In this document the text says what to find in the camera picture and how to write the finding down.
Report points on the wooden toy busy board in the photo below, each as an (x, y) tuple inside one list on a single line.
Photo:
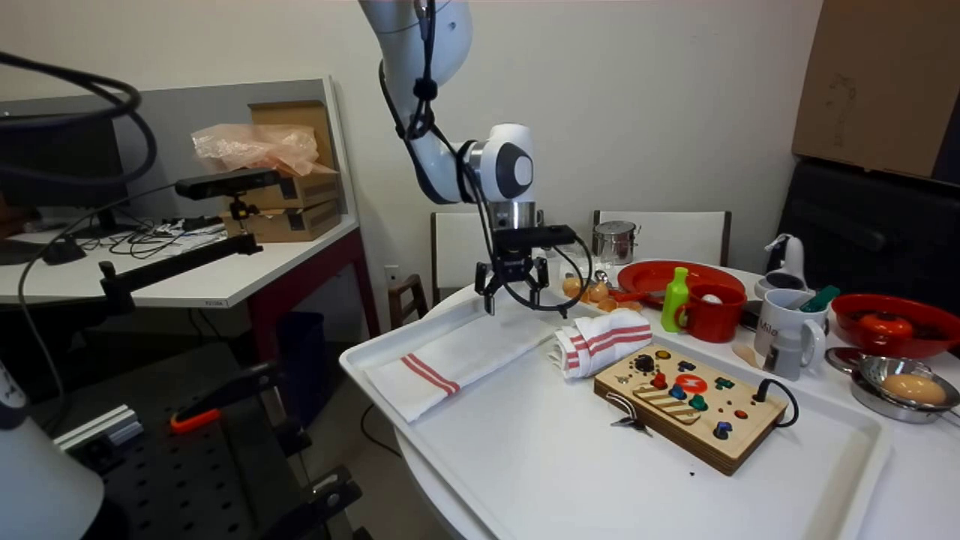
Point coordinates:
[(690, 401)]

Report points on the orange food piece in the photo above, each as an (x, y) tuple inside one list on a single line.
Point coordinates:
[(604, 295)]

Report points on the black cabinet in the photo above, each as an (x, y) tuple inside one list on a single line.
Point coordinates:
[(870, 234)]

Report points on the bread roll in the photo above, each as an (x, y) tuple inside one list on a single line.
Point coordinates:
[(578, 290)]

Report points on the cardboard box on desk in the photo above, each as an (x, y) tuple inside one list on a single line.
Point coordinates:
[(310, 183), (290, 219)]

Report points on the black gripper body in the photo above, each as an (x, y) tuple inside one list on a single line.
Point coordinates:
[(515, 263)]

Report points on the green plastic bottle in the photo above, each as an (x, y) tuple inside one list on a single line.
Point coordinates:
[(676, 301)]

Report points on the white spray bottle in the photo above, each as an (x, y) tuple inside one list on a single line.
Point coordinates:
[(786, 259)]

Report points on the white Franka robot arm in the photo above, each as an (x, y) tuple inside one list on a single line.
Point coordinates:
[(422, 60)]

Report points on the white red-striped towel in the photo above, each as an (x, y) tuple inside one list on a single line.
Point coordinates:
[(454, 362), (602, 339)]

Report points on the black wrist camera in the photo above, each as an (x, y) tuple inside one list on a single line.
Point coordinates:
[(544, 237)]

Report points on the small wooden stool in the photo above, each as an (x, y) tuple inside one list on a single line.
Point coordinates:
[(405, 298)]

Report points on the white rounded lamp cover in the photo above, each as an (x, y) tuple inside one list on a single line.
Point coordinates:
[(41, 480)]

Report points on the steel bowl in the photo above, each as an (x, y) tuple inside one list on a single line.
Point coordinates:
[(879, 401)]

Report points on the dark waste bin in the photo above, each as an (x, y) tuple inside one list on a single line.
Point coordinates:
[(302, 363)]

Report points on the crumpled white red-striped towel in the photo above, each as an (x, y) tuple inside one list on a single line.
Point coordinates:
[(602, 339)]

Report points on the red mug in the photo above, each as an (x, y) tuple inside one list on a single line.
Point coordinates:
[(714, 316)]

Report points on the red tomato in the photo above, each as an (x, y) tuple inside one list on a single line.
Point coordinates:
[(887, 328)]

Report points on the large white tray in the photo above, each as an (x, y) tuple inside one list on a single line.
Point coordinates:
[(540, 461)]

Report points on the white measuring jug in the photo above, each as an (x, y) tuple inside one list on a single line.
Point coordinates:
[(785, 333)]

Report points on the black robot cart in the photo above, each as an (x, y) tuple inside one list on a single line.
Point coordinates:
[(181, 480)]

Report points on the white desk with red frame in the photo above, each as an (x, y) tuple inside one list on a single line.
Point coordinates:
[(198, 279)]

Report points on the large cardboard box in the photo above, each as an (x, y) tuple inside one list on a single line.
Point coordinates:
[(879, 78)]

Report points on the black stereo camera bar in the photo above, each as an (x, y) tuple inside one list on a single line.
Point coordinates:
[(226, 183)]

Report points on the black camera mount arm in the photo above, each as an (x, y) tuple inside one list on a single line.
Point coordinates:
[(181, 266)]

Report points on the black monitor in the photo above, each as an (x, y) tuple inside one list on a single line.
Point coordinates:
[(60, 161)]

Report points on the green scoop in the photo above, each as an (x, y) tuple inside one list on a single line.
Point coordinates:
[(819, 298)]

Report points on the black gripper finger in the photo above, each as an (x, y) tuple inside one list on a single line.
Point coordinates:
[(487, 290), (537, 286)]

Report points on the red bowl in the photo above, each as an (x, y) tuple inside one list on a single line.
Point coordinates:
[(648, 277), (931, 326)]

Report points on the clear glass pitcher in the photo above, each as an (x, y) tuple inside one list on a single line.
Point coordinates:
[(612, 242)]

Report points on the tan egg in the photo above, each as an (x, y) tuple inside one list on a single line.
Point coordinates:
[(916, 388)]

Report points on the pink plastic bag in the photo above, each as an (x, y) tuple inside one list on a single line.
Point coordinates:
[(257, 149)]

